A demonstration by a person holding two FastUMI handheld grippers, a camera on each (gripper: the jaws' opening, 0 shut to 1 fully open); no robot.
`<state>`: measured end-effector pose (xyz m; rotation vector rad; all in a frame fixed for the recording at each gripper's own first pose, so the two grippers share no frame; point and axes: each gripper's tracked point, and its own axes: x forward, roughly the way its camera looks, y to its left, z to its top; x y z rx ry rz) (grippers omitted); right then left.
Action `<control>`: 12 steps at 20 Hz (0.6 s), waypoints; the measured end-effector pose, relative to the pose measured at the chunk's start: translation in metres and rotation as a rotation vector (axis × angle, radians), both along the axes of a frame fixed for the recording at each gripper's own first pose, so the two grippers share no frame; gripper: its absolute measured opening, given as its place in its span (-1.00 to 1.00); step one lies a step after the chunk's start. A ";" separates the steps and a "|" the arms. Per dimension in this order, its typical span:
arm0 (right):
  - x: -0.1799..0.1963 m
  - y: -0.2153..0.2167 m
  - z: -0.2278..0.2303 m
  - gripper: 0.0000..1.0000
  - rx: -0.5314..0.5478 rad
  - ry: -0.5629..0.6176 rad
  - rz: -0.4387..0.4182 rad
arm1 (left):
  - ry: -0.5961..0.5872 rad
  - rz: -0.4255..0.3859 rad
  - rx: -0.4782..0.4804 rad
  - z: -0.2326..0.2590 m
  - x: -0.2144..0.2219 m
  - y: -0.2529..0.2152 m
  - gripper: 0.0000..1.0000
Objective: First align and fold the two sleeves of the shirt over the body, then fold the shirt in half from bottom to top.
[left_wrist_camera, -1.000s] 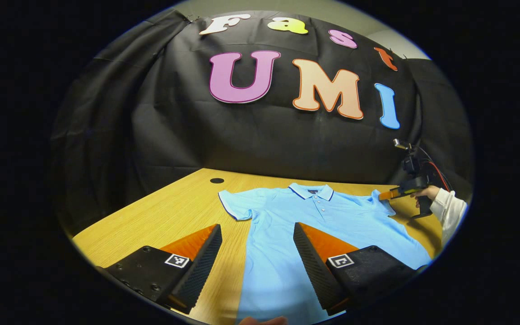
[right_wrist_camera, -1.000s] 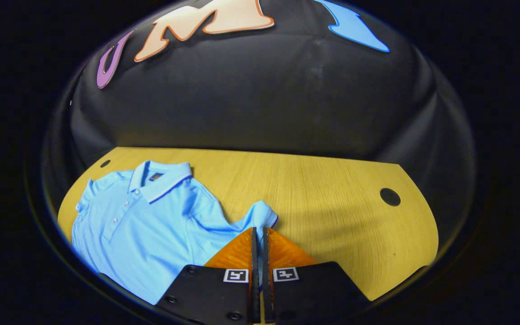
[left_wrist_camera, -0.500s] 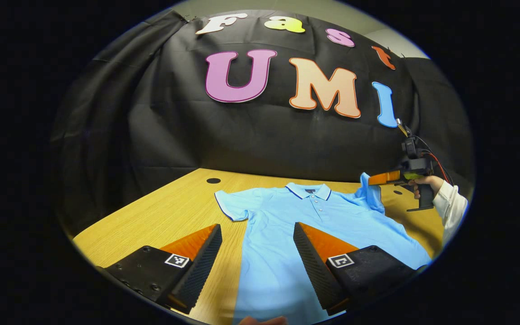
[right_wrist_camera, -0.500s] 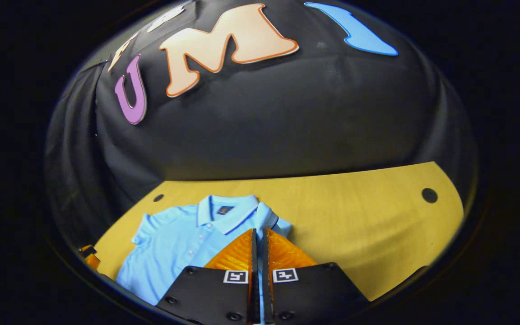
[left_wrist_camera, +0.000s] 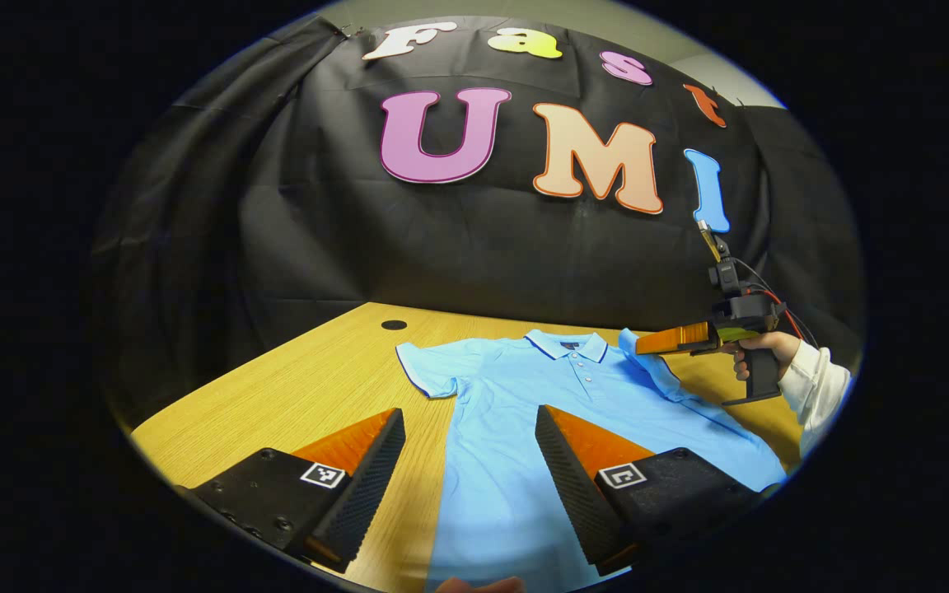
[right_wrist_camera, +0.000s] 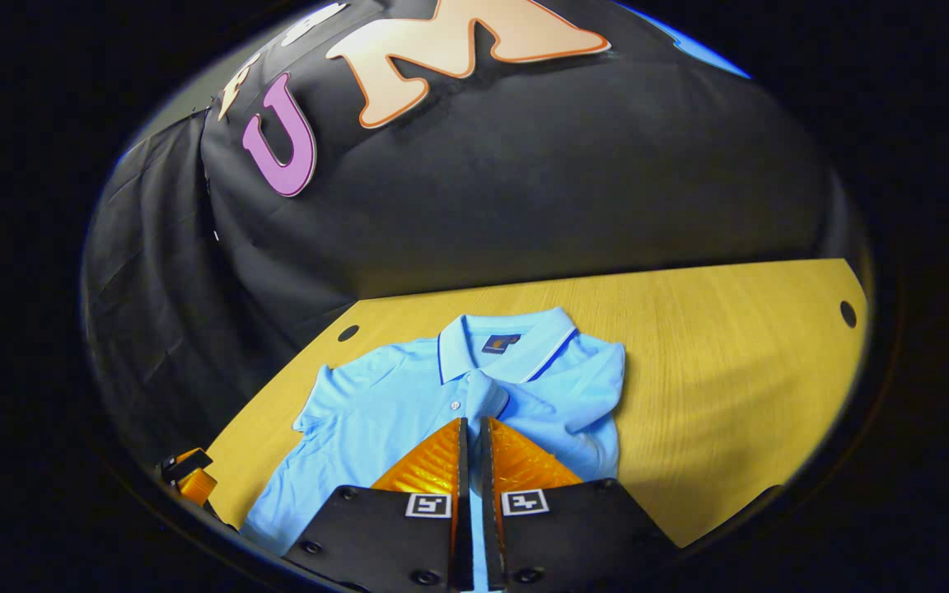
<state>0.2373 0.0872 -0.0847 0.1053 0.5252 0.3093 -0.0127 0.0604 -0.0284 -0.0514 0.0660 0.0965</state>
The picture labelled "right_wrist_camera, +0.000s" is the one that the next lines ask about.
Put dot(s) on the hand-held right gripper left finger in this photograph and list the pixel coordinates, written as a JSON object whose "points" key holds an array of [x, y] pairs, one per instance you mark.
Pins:
{"points": [[462, 478]]}

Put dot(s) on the light blue T-shirt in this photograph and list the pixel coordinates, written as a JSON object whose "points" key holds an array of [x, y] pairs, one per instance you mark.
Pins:
{"points": [[392, 403]]}

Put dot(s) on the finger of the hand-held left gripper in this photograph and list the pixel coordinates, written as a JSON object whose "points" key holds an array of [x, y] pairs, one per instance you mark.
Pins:
{"points": [[194, 486]]}

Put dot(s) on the black backdrop cloth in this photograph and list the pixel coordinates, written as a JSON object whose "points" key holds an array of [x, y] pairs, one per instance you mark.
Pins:
{"points": [[524, 181]]}

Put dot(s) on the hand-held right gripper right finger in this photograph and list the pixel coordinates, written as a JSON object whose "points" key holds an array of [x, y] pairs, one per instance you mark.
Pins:
{"points": [[487, 478]]}

